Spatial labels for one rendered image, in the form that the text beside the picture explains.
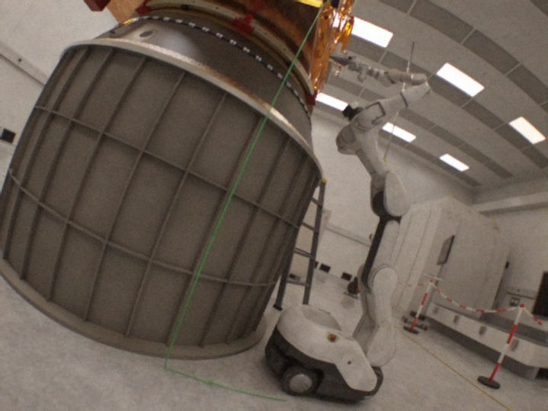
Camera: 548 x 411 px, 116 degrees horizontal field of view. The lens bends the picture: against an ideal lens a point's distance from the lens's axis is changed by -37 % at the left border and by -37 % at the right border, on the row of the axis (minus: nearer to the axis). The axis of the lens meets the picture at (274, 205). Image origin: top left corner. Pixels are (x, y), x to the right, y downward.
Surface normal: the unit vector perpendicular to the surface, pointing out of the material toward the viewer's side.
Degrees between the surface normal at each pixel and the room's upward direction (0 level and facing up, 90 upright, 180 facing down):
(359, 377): 90
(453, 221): 90
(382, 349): 90
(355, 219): 90
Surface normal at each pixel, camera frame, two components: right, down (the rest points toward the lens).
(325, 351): 0.07, -0.08
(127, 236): 0.37, 0.06
